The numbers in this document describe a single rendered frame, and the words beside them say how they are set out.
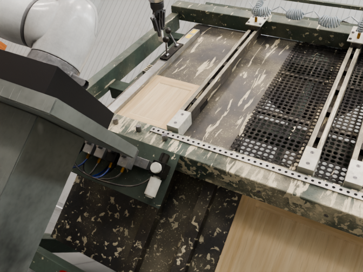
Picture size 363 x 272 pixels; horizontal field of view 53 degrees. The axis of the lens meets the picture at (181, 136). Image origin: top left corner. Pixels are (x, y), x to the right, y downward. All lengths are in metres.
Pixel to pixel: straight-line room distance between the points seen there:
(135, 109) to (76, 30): 0.82
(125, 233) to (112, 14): 4.19
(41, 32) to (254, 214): 1.12
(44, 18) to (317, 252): 1.32
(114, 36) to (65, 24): 4.33
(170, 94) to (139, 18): 3.58
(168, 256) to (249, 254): 0.38
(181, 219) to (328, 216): 0.68
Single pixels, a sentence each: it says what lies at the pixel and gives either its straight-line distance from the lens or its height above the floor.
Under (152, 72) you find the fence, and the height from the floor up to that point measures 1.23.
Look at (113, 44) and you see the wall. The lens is 5.40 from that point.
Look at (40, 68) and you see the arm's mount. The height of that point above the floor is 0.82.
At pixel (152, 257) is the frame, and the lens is 1.83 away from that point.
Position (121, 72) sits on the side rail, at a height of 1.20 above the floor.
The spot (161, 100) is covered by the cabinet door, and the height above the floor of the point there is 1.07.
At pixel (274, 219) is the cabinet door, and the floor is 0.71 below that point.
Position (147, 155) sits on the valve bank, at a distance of 1.60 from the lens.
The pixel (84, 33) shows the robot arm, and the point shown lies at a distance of 1.15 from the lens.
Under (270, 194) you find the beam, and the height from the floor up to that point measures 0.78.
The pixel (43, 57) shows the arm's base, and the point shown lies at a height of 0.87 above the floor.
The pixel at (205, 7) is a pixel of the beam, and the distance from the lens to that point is 2.66.
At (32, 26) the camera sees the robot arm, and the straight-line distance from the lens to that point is 1.18.
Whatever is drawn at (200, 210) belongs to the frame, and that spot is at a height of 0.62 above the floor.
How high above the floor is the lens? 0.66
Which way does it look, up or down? 9 degrees up
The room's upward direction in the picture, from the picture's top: 22 degrees clockwise
